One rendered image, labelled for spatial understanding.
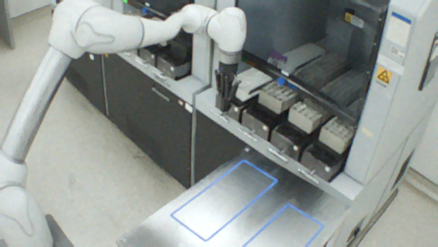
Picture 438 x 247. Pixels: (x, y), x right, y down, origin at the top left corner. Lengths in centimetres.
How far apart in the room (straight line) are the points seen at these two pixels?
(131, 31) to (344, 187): 93
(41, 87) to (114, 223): 123
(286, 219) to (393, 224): 135
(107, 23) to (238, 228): 68
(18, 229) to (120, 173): 148
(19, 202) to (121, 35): 54
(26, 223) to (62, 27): 57
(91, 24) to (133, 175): 157
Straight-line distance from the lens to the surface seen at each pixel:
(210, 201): 129
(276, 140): 160
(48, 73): 123
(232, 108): 171
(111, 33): 109
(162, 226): 122
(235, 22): 148
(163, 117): 217
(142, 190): 244
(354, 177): 157
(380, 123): 140
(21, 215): 115
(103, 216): 233
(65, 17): 122
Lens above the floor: 179
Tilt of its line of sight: 38 degrees down
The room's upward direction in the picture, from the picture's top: 4 degrees clockwise
